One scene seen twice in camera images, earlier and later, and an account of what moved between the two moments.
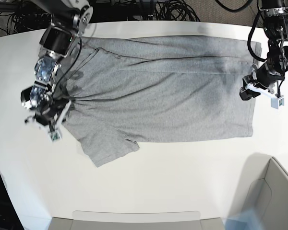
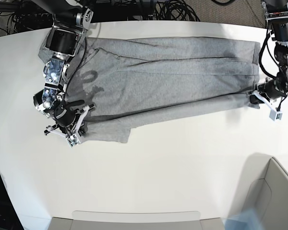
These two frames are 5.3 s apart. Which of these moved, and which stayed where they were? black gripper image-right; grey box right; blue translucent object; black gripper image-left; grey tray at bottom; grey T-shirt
Moved: black gripper image-right; black gripper image-left; grey T-shirt
Stayed: blue translucent object; grey tray at bottom; grey box right
